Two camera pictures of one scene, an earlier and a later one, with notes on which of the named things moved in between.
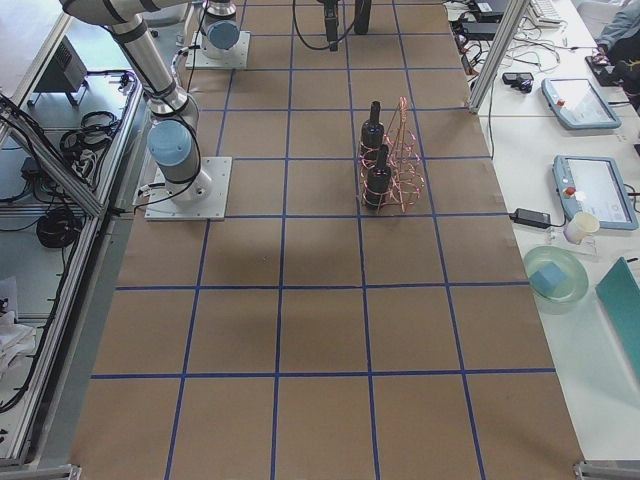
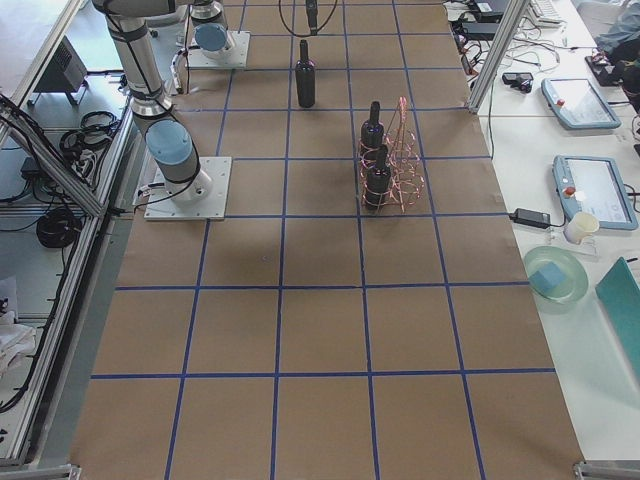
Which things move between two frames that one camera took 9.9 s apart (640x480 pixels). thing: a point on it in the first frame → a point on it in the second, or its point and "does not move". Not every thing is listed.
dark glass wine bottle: [362, 16] → [305, 78]
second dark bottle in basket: [378, 180] does not move
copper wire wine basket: [392, 174] does not move
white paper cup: [582, 225] does not move
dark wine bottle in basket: [372, 135] does not move
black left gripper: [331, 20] → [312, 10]
